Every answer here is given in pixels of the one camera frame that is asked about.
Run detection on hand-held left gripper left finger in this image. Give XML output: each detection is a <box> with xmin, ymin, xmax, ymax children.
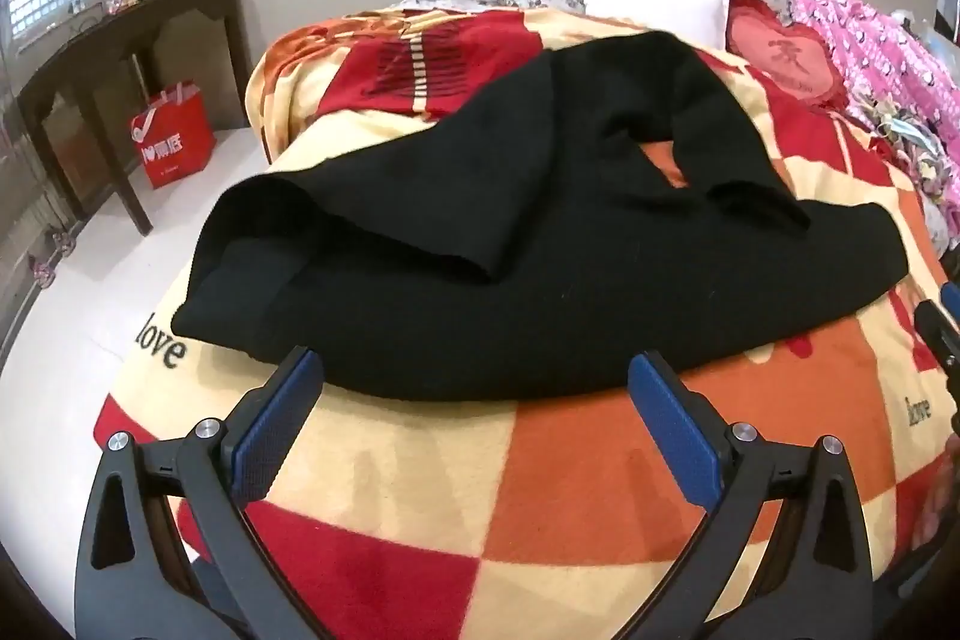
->
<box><xmin>73</xmin><ymin>346</ymin><xmax>331</xmax><ymax>640</ymax></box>

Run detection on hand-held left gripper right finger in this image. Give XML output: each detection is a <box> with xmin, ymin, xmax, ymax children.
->
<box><xmin>627</xmin><ymin>351</ymin><xmax>875</xmax><ymax>640</ymax></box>

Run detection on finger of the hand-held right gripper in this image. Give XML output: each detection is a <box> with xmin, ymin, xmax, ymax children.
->
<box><xmin>913</xmin><ymin>284</ymin><xmax>960</xmax><ymax>386</ymax></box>

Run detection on black pants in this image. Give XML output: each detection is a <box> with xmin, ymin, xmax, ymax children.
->
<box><xmin>172</xmin><ymin>31</ymin><xmax>910</xmax><ymax>402</ymax></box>

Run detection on red orange checked blanket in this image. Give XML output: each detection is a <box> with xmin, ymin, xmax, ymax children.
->
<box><xmin>94</xmin><ymin>6</ymin><xmax>960</xmax><ymax>640</ymax></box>

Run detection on multicoloured crumpled cloth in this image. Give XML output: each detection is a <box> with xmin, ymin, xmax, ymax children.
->
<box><xmin>855</xmin><ymin>92</ymin><xmax>960</xmax><ymax>251</ymax></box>

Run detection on pink slippers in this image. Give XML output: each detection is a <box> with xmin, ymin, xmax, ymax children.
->
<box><xmin>28</xmin><ymin>226</ymin><xmax>82</xmax><ymax>290</ymax></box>

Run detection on red shopping bag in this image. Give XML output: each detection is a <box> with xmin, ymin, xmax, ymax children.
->
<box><xmin>129</xmin><ymin>80</ymin><xmax>217</xmax><ymax>191</ymax></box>

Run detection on pink printed quilt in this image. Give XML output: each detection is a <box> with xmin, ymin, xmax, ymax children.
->
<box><xmin>772</xmin><ymin>0</ymin><xmax>960</xmax><ymax>109</ymax></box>

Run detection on red heart pillow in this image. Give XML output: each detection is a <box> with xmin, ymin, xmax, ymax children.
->
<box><xmin>724</xmin><ymin>0</ymin><xmax>848</xmax><ymax>105</ymax></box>

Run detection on dark wooden table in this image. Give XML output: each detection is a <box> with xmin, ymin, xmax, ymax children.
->
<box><xmin>16</xmin><ymin>0</ymin><xmax>252</xmax><ymax>236</ymax></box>

